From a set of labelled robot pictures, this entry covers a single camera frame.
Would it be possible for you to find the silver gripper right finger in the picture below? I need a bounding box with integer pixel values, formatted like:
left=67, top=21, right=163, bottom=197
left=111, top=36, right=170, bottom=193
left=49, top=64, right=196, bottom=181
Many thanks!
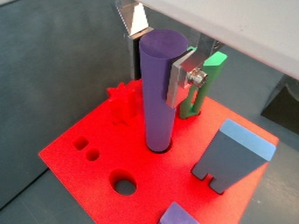
left=166, top=32, right=223, bottom=109

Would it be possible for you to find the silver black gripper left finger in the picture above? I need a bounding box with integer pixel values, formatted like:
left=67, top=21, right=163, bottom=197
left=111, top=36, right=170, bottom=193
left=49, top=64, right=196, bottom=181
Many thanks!
left=116, top=0, right=154, bottom=80

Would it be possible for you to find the purple cylinder peg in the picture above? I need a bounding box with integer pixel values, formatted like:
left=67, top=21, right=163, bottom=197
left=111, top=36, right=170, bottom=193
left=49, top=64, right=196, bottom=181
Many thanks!
left=139, top=29, right=188, bottom=152

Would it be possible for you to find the red foam peg board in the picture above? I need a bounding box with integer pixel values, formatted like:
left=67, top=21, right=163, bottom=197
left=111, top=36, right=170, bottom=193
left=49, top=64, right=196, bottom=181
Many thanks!
left=40, top=99, right=278, bottom=224

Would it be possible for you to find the green triangular peg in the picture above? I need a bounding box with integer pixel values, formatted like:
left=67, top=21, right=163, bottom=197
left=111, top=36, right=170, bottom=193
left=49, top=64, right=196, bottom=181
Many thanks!
left=179, top=52, right=228, bottom=119

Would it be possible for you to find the red star peg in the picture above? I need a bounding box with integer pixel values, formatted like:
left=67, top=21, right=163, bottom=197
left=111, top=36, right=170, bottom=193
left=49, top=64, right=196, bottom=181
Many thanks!
left=107, top=81, right=139, bottom=125

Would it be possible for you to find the blue rectangular peg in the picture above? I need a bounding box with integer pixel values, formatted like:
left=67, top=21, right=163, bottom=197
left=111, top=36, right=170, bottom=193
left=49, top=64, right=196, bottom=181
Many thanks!
left=191, top=119, right=276, bottom=194

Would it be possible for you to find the purple square peg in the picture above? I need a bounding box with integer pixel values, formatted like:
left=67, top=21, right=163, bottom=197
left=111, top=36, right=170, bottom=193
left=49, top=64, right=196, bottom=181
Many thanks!
left=159, top=202, right=200, bottom=224

